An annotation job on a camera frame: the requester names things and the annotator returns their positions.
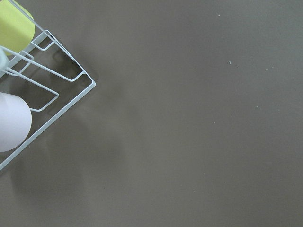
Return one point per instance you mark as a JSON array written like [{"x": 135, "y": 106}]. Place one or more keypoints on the pink-white cup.
[{"x": 15, "y": 121}]

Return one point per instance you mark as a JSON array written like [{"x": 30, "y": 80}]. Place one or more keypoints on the yellow-green cup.
[{"x": 16, "y": 30}]

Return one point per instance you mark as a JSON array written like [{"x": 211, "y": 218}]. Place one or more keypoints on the white wire cup rack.
[{"x": 48, "y": 78}]

